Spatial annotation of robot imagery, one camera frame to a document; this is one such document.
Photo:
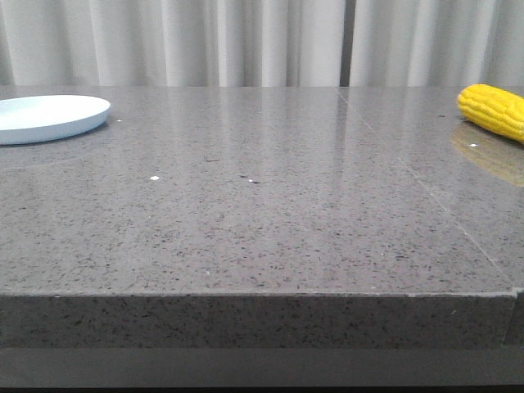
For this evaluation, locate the white pleated curtain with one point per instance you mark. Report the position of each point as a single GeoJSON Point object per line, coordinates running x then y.
{"type": "Point", "coordinates": [262, 43]}

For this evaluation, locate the yellow corn cob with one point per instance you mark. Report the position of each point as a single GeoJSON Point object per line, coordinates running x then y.
{"type": "Point", "coordinates": [493, 109]}

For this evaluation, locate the light blue round plate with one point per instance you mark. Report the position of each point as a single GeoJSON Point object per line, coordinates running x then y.
{"type": "Point", "coordinates": [47, 118]}

